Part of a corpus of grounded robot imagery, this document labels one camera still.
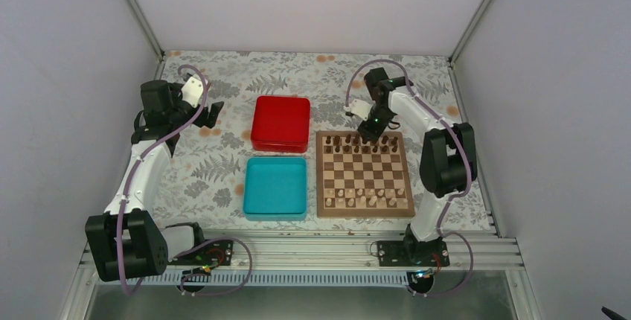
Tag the red square tin lid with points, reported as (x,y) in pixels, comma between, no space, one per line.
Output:
(281,124)

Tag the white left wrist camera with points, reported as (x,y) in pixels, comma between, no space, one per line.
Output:
(192,91)

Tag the aluminium front rail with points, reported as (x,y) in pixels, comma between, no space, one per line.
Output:
(265,258)

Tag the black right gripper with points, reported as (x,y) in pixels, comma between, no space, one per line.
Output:
(373,132)

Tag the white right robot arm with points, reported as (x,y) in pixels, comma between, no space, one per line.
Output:
(447,163)

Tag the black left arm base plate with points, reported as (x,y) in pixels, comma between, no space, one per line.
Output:
(218,253)

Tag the blue plastic tray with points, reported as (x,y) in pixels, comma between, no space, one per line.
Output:
(276,189)

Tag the wooden chessboard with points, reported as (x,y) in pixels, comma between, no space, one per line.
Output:
(362,185)

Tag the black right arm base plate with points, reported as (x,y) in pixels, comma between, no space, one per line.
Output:
(398,253)

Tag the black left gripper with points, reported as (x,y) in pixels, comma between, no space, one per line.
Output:
(200,120)

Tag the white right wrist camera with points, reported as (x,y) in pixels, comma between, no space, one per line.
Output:
(359,108)

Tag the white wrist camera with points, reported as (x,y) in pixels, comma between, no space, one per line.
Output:
(359,108)
(192,91)

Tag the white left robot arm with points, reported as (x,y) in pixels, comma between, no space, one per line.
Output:
(125,236)

